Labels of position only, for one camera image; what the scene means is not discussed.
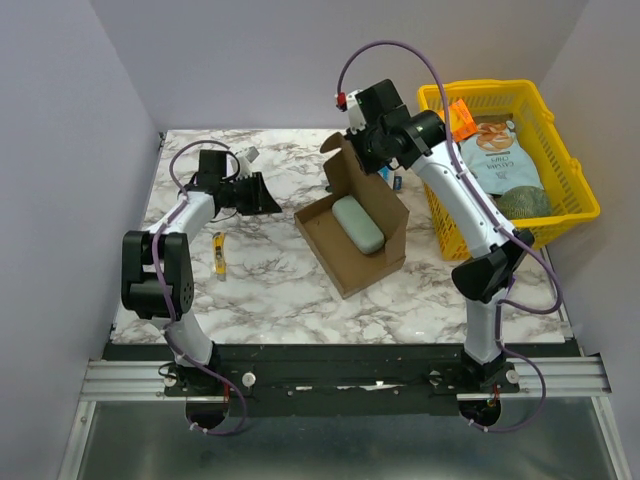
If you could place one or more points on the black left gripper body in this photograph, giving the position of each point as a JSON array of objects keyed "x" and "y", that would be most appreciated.
[{"x": 239, "y": 195}]

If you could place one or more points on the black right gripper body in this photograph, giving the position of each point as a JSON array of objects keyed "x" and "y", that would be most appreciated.
[{"x": 360, "y": 151}]

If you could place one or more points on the yellow utility knife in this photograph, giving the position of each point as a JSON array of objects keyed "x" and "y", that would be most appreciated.
[{"x": 218, "y": 240}]

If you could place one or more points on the mint green glasses case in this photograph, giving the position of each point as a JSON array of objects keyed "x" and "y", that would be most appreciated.
[{"x": 358, "y": 225}]

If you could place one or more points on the brown cardboard express box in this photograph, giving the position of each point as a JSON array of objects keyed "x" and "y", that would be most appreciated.
[{"x": 349, "y": 270}]

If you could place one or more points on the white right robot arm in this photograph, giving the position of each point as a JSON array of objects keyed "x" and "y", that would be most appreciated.
[{"x": 382, "y": 130}]

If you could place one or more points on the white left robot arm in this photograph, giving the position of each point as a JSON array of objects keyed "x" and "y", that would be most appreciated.
[{"x": 157, "y": 280}]

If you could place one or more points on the blue razor box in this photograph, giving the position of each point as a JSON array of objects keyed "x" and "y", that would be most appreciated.
[{"x": 391, "y": 178}]

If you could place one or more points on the orange snack box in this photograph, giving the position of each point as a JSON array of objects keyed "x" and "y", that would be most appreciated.
[{"x": 462, "y": 124}]

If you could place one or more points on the light blue chips bag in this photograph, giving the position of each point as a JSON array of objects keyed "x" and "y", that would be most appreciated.
[{"x": 496, "y": 158}]

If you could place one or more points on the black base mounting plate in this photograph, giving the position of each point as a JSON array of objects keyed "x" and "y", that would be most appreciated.
[{"x": 335, "y": 380}]

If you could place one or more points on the yellow plastic basket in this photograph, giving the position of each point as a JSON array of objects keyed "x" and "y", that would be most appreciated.
[{"x": 572, "y": 199}]

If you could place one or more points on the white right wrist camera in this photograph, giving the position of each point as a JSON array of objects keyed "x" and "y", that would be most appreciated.
[{"x": 348, "y": 102}]

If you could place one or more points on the aluminium rail frame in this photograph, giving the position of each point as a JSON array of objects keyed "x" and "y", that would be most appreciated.
[{"x": 126, "y": 427}]

